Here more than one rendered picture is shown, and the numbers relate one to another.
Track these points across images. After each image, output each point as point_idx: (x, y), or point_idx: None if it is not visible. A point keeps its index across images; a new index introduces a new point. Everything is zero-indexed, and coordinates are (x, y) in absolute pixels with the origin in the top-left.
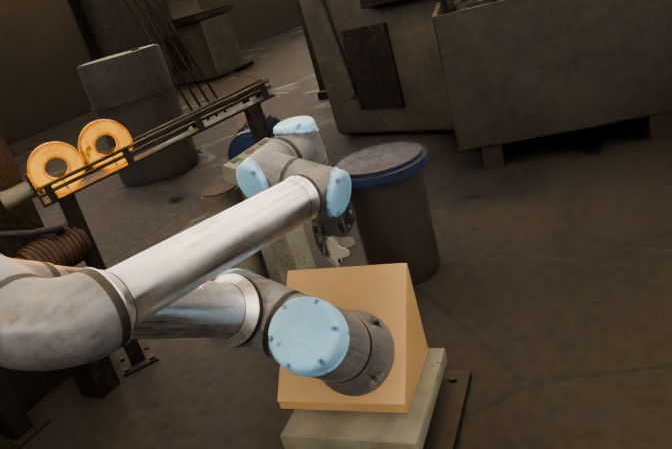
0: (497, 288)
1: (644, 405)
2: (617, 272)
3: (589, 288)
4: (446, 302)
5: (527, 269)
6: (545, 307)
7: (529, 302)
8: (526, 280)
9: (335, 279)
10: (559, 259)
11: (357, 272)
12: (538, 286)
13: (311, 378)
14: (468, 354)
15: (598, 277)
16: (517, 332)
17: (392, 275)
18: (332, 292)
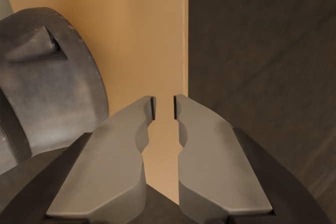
0: (306, 97)
1: (156, 194)
2: (295, 169)
3: (280, 158)
4: (298, 53)
5: (327, 114)
6: (263, 136)
7: (274, 125)
8: (309, 117)
9: (153, 55)
10: (332, 134)
11: (169, 118)
12: (296, 127)
13: None
14: (207, 95)
15: (293, 161)
16: (233, 124)
17: (164, 178)
18: (126, 44)
